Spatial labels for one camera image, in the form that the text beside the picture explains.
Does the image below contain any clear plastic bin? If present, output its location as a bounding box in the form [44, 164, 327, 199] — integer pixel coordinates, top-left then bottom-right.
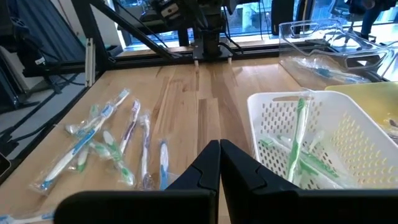
[278, 18, 398, 91]

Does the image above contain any blue toothbrush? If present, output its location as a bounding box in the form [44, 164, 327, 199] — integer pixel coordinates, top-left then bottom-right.
[29, 104, 116, 195]
[157, 139, 172, 191]
[65, 88, 131, 136]
[295, 57, 373, 85]
[0, 210, 56, 224]

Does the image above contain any white perforated plastic basket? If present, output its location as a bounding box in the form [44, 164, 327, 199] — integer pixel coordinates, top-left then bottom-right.
[247, 90, 398, 190]

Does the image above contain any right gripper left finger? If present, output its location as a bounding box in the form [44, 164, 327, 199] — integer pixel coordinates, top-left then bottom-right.
[54, 139, 221, 224]

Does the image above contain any silver bracket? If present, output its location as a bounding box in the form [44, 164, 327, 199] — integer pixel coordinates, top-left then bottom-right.
[84, 37, 95, 88]

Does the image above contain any black upright box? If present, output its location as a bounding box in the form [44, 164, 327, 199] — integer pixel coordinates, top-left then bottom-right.
[271, 0, 295, 35]

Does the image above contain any large window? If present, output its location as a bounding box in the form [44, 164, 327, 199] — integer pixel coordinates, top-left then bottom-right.
[118, 0, 398, 44]

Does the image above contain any purple toothbrush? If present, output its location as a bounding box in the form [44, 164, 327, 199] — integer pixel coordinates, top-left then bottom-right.
[137, 112, 155, 191]
[119, 98, 142, 156]
[385, 117, 398, 139]

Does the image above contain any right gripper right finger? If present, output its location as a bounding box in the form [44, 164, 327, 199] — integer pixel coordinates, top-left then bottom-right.
[220, 139, 398, 224]

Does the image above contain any yellow translucent plastic bin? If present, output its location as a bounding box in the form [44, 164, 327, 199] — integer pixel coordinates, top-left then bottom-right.
[325, 81, 398, 147]

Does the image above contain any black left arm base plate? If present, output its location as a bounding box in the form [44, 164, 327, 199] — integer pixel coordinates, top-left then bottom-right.
[192, 46, 234, 67]

